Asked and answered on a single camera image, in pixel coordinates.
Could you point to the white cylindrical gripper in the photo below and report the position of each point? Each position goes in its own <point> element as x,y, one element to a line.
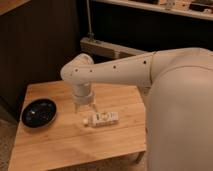
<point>83,95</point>

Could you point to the white plastic bottle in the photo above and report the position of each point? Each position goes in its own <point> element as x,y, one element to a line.
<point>101,119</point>

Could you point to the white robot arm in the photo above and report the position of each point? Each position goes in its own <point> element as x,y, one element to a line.
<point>177,87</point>

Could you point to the black ceramic bowl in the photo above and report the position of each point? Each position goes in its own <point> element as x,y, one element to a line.
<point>39,113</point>

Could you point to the wooden table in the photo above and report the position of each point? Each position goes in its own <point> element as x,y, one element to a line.
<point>67,142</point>

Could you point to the vertical metal pole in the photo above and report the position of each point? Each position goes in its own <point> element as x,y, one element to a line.
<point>90,31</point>

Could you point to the wooden shelf with items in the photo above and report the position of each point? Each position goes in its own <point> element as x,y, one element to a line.
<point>199,9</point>

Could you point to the metal beam rail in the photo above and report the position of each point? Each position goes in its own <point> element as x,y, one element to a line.
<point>105,49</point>

